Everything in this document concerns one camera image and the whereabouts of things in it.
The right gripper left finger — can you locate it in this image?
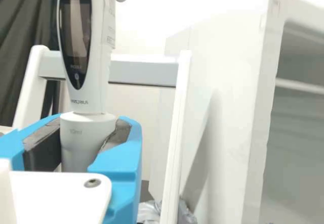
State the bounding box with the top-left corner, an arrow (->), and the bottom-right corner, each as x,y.
0,112 -> 63,172

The white pipette stand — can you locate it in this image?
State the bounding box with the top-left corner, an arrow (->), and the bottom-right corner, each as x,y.
12,44 -> 217,224

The white incubator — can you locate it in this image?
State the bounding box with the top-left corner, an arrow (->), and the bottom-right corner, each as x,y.
164,0 -> 324,224

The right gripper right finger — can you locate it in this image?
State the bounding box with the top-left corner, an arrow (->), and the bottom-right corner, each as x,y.
87,115 -> 143,224

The pipette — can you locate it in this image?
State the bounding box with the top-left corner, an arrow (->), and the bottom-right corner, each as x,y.
57,0 -> 134,173

